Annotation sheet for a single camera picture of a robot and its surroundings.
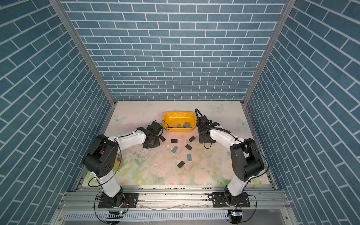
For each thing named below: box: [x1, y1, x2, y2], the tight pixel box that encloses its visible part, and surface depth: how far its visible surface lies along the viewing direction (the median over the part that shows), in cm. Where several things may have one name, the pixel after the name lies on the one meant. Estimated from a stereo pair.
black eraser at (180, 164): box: [177, 160, 186, 169], surface depth 88 cm
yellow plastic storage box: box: [163, 110, 197, 133], surface depth 110 cm
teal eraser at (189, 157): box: [187, 153, 193, 162], surface depth 93 cm
